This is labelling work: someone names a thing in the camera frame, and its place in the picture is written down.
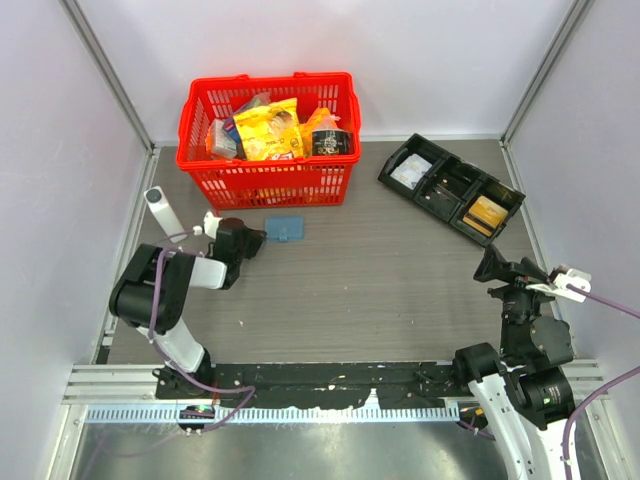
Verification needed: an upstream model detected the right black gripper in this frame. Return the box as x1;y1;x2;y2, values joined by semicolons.
473;242;560;358

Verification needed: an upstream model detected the blue card holder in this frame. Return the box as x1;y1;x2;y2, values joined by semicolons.
264;216;305;243

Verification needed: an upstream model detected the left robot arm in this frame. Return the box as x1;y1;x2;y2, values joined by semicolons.
109;212;267;398

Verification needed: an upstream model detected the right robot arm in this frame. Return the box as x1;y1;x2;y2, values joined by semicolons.
451;245;580;479

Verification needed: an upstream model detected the gold cards stack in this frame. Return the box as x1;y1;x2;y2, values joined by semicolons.
462;195;508;237

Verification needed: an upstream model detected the white cards stack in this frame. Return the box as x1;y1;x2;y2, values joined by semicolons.
390;154;432;190

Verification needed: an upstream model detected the black three-compartment tray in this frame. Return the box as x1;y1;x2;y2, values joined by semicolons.
378;134;525;247

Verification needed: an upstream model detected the white bottle grey cap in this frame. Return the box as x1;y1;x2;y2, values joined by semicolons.
144;186;187;243

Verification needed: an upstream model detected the grey small box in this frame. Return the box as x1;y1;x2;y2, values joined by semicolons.
205;119;237;159

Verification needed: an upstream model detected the red plastic shopping basket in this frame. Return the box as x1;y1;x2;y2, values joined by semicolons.
176;72;361;210

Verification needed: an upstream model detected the yellow chips bag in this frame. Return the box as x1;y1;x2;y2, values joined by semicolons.
234;98;305;162

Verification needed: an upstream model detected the black round tin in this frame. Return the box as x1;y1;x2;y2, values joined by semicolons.
311;129;352;156

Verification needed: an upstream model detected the orange snack bag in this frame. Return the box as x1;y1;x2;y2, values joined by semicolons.
300;107;339;150

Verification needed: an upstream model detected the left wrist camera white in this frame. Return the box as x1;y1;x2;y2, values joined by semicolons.
192;211;224;240

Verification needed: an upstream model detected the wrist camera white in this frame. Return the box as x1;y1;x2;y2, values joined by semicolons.
526;266;591;303
192;211;224;240

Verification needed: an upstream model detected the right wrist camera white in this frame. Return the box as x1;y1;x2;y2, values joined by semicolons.
526;266;591;303

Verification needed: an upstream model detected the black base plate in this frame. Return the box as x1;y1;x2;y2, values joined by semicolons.
154;360;514;409

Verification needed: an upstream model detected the slotted cable duct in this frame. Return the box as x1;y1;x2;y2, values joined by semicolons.
85;403;460;425

